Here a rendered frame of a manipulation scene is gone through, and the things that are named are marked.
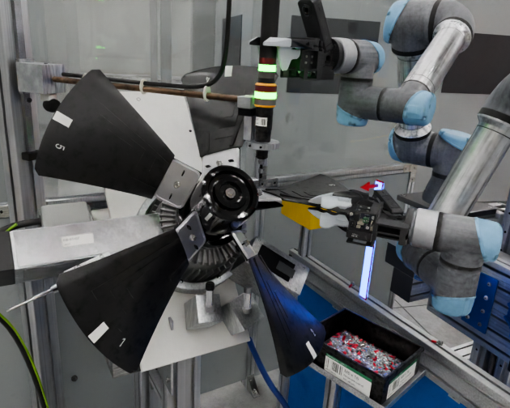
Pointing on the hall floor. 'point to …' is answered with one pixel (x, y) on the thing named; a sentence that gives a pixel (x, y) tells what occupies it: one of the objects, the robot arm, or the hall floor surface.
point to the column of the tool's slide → (23, 193)
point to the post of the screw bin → (332, 390)
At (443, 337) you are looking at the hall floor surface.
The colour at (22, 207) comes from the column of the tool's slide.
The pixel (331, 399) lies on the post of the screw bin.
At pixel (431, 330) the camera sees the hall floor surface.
